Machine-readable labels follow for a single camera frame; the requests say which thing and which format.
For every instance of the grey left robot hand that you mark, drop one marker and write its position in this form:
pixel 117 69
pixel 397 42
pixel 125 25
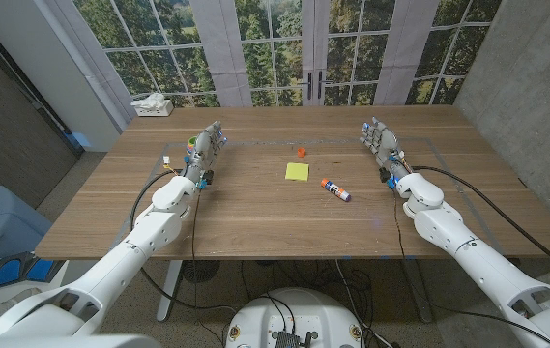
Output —
pixel 202 150

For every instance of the white tissue box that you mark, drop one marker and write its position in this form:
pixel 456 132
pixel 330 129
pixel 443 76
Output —
pixel 154 108

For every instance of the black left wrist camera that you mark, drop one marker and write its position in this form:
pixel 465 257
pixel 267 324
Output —
pixel 208 178

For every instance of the printed window backdrop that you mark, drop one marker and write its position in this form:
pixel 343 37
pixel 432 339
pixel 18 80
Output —
pixel 274 43

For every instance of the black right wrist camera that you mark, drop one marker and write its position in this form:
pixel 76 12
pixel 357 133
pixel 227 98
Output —
pixel 384 175

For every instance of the white table leg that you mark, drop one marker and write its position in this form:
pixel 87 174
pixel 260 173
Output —
pixel 168 290

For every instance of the white robot head edge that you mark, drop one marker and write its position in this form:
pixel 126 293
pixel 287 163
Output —
pixel 62 342

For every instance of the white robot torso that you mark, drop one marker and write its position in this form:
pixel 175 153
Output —
pixel 313 309

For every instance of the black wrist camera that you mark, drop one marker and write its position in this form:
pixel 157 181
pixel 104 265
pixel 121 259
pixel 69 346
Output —
pixel 208 178
pixel 384 175

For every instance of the orange white glue stick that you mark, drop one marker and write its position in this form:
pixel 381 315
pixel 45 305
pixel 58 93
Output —
pixel 335 190

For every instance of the black round floor fan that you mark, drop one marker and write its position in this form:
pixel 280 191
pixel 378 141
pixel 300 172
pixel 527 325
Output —
pixel 200 270

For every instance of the blue storage bin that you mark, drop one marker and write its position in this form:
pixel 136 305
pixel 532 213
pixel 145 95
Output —
pixel 4 222

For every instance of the small orange cap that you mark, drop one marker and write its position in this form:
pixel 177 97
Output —
pixel 301 152

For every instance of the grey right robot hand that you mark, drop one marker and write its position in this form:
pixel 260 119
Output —
pixel 384 142

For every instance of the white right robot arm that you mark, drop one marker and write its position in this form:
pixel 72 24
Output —
pixel 487 270

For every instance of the blue black foot pedal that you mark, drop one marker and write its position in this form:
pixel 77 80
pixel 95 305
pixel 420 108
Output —
pixel 23 270

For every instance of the rainbow stacked toy cups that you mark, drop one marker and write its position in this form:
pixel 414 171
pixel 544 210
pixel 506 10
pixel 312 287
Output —
pixel 191 144

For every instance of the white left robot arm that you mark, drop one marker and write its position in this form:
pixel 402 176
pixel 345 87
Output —
pixel 124 256

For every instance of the yellow sticky note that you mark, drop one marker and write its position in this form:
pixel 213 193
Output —
pixel 297 172

